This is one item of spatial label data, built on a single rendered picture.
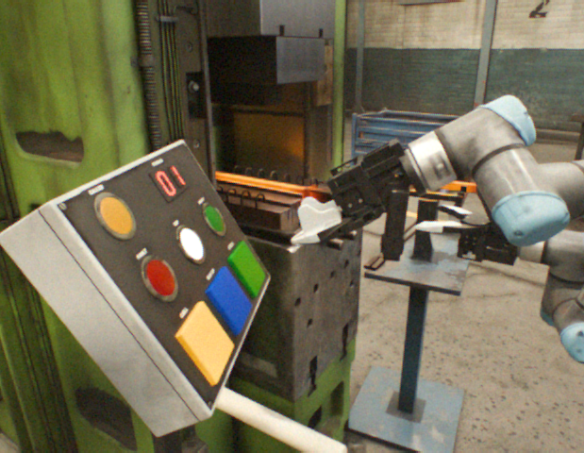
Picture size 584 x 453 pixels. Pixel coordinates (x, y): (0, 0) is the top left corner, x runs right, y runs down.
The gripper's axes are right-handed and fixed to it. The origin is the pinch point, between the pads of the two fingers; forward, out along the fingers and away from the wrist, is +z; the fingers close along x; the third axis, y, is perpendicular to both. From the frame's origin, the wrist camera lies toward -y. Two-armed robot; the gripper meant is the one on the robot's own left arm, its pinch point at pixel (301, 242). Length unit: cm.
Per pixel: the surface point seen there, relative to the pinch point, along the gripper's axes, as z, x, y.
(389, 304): 28, -165, -106
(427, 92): -94, -881, -105
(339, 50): -14, -91, 24
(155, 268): 10.0, 20.1, 10.8
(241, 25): -2.2, -32.9, 36.4
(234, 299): 9.6, 9.9, -0.3
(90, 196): 10.4, 21.5, 21.1
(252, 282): 9.6, 2.3, -1.8
